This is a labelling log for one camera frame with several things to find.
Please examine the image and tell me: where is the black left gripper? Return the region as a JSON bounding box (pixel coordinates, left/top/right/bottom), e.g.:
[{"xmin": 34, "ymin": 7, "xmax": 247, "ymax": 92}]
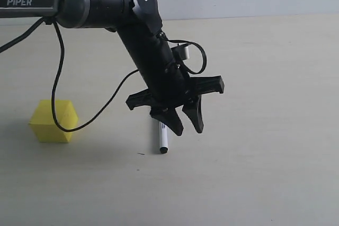
[{"xmin": 126, "ymin": 59, "xmax": 225, "ymax": 135}]

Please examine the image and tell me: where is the black and white marker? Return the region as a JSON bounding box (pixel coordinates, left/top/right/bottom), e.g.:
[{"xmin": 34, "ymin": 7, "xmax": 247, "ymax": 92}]
[{"xmin": 159, "ymin": 122, "xmax": 168, "ymax": 154}]

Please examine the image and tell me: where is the yellow foam cube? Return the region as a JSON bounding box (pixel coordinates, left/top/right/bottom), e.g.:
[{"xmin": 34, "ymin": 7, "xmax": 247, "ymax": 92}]
[{"xmin": 29, "ymin": 100, "xmax": 78, "ymax": 143}]

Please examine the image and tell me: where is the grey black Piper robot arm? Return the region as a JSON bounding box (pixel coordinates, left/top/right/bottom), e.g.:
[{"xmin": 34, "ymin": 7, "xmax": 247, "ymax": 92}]
[{"xmin": 1, "ymin": 0, "xmax": 224, "ymax": 135}]

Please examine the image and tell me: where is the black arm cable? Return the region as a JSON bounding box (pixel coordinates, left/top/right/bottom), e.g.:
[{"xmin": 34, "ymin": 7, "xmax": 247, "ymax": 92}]
[{"xmin": 0, "ymin": 15, "xmax": 207, "ymax": 132}]

